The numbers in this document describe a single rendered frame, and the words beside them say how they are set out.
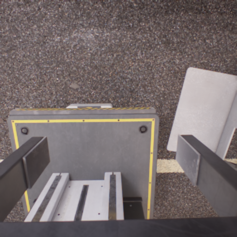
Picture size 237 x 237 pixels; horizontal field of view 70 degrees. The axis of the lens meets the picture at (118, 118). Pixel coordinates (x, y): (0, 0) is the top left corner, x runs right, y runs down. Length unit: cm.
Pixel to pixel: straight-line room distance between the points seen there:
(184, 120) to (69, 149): 75
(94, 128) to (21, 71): 62
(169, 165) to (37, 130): 90
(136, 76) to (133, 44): 18
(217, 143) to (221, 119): 17
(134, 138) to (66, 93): 53
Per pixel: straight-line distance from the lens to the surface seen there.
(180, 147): 16
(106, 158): 86
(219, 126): 133
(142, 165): 89
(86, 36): 110
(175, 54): 114
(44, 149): 17
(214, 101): 126
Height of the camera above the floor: 107
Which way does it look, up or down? 75 degrees down
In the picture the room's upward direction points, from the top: 175 degrees clockwise
